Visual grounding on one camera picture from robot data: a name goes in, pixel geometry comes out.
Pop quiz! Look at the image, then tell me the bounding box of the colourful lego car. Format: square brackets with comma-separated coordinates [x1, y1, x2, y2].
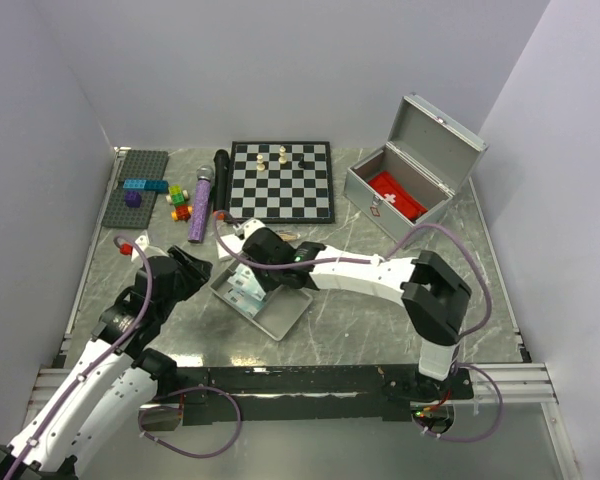
[166, 185, 193, 221]

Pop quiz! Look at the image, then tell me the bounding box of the red first aid pouch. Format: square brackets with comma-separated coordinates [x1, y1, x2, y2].
[369, 171, 427, 221]

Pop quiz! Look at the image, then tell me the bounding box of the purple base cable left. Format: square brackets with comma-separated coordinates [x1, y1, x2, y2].
[138, 384, 242, 459]

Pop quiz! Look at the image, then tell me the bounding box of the black white chessboard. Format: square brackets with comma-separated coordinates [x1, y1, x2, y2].
[225, 141, 335, 224]

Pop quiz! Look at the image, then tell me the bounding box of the white chess queen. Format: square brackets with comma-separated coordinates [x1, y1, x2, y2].
[278, 146, 287, 164]

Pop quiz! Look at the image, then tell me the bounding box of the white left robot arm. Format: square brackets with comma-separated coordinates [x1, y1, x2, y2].
[0, 246, 212, 479]

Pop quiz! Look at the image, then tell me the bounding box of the grey metal case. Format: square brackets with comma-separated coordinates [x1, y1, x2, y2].
[344, 93, 488, 241]

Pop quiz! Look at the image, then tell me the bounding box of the white gauze pad packet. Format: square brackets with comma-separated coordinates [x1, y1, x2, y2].
[216, 234, 244, 261]

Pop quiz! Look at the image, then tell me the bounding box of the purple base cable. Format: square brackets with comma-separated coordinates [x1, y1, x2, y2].
[419, 364, 506, 446]
[138, 384, 242, 459]

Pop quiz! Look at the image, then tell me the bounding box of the grey lego baseplate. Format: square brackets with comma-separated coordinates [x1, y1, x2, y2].
[118, 150, 169, 182]
[101, 188, 156, 230]

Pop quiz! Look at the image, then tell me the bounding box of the bag of cotton swabs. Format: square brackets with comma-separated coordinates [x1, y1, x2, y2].
[278, 231, 301, 242]

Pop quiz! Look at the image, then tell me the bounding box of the upper grey lego baseplate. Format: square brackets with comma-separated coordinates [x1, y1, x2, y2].
[118, 150, 169, 182]

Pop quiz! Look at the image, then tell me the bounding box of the purple lego brick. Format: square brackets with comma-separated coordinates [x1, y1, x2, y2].
[124, 190, 142, 208]

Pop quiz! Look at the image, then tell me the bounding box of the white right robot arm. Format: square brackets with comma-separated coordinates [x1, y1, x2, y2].
[241, 219, 472, 399]

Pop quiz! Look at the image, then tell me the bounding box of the white chess pawn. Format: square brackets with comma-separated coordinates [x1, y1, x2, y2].
[256, 154, 265, 172]

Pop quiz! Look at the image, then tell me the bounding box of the grey plastic tray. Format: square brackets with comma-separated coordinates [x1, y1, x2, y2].
[210, 261, 313, 341]

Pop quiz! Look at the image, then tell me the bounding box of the lower grey lego baseplate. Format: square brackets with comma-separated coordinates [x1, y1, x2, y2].
[101, 188, 156, 230]

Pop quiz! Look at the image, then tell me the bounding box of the blue lego brick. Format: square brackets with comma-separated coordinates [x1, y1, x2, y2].
[122, 179, 169, 193]

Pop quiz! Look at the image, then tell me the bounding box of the light blue mask packet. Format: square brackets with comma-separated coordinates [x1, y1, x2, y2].
[223, 264, 266, 318]

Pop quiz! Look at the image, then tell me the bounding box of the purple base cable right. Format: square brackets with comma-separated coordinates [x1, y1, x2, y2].
[419, 364, 506, 446]

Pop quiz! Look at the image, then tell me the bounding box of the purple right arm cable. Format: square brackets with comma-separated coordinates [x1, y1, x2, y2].
[213, 209, 494, 341]

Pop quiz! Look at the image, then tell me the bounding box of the purple glitter microphone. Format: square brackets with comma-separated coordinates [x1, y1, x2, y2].
[187, 165, 214, 243]

